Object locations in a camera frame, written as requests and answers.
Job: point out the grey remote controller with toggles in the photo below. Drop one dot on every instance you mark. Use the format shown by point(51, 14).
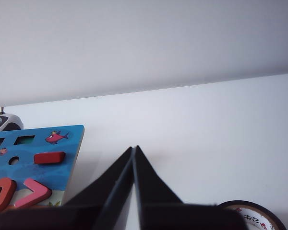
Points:
point(13, 121)

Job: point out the pink greater-than sign block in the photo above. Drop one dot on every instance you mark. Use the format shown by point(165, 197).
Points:
point(36, 189)

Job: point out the colourful wooden puzzle board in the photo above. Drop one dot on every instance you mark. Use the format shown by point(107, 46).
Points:
point(38, 172)

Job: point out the red minus sign block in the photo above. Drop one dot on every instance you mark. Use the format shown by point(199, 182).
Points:
point(49, 158)

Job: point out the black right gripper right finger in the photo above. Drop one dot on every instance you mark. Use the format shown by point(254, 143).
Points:
point(158, 203)

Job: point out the orange number ten block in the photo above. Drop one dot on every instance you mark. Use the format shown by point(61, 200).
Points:
point(9, 187)

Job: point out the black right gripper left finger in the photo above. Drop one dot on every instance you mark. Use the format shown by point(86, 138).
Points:
point(98, 191)

